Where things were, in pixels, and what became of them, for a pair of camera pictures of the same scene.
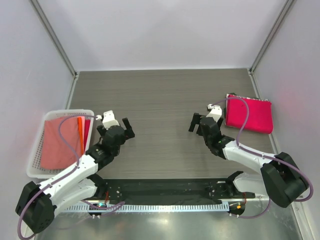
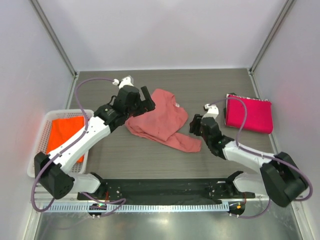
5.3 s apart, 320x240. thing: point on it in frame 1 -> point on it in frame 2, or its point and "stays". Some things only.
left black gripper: (128, 133) -> (149, 104)
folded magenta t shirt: (260, 118) stays
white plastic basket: (34, 169) stays
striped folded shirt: (253, 98) stays
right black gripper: (196, 120) stays
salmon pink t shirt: (55, 153) -> (162, 122)
